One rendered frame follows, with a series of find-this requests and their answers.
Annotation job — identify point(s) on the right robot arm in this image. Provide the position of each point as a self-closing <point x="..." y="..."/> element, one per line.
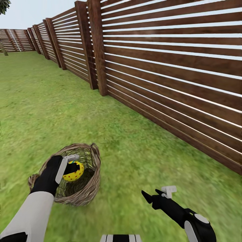
<point x="197" y="227"/>

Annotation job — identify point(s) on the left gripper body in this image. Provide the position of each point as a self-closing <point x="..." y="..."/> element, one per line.
<point x="71" y="168"/>

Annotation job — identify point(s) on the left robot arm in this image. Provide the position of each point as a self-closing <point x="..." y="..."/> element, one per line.
<point x="30" y="222"/>

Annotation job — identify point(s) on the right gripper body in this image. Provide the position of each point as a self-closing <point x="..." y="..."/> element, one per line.
<point x="166" y="205"/>

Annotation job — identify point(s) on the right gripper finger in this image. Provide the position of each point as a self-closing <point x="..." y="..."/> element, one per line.
<point x="159" y="192"/>
<point x="147" y="197"/>

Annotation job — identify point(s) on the wicker basket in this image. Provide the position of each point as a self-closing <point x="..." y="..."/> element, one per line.
<point x="86" y="193"/>

